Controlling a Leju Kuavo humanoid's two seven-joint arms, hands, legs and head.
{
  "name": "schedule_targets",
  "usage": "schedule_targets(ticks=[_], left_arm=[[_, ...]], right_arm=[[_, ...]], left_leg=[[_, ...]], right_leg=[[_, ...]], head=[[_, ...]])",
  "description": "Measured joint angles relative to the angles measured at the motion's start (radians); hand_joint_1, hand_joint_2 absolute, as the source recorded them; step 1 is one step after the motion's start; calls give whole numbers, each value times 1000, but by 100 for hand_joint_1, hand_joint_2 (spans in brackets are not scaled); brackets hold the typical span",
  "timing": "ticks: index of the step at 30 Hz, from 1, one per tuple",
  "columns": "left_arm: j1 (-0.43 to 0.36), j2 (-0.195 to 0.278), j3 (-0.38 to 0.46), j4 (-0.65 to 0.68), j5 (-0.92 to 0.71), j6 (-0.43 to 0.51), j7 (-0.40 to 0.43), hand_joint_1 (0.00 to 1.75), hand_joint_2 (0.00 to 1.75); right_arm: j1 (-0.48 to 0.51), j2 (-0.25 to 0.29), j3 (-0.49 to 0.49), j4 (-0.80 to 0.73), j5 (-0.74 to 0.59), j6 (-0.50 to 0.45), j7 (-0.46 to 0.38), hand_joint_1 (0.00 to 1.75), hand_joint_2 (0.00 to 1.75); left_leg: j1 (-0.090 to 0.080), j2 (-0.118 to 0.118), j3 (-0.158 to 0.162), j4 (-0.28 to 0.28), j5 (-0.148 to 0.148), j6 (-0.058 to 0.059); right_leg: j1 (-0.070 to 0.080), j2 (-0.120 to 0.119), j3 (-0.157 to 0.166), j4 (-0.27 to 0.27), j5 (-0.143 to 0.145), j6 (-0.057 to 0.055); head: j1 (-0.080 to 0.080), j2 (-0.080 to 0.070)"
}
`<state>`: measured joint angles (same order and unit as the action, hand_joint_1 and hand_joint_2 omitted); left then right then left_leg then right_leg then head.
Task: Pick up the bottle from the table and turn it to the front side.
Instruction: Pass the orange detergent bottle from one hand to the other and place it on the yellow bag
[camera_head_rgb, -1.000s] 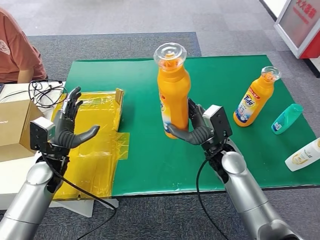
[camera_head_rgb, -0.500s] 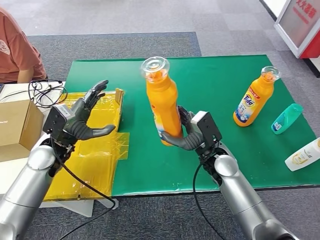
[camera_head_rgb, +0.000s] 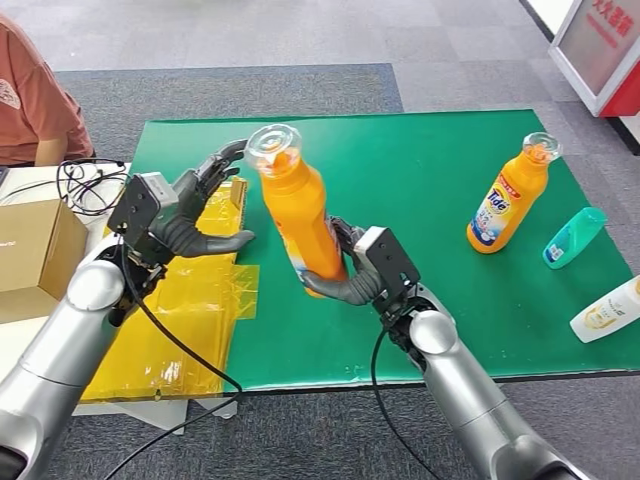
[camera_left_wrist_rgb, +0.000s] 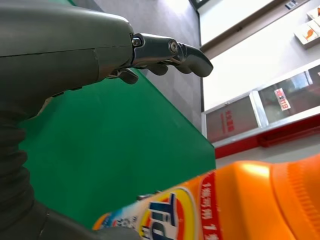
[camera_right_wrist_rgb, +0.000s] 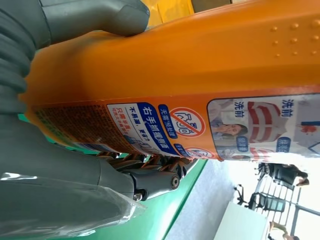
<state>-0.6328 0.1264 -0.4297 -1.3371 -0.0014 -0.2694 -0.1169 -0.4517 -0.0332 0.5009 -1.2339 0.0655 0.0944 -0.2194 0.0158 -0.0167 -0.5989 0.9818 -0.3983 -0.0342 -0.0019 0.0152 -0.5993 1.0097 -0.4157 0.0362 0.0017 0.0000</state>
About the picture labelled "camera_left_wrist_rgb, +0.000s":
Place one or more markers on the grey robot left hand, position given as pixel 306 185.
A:
pixel 62 53

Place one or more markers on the brown door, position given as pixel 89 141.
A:
pixel 250 24

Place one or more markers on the framed orange wall picture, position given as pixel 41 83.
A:
pixel 315 12
pixel 309 33

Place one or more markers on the green table mat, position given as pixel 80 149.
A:
pixel 112 149

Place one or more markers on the red and white display cabinet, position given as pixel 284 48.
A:
pixel 275 132

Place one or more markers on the orange detergent bottle clear cap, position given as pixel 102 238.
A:
pixel 250 198

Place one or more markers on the small door sign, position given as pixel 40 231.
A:
pixel 291 4

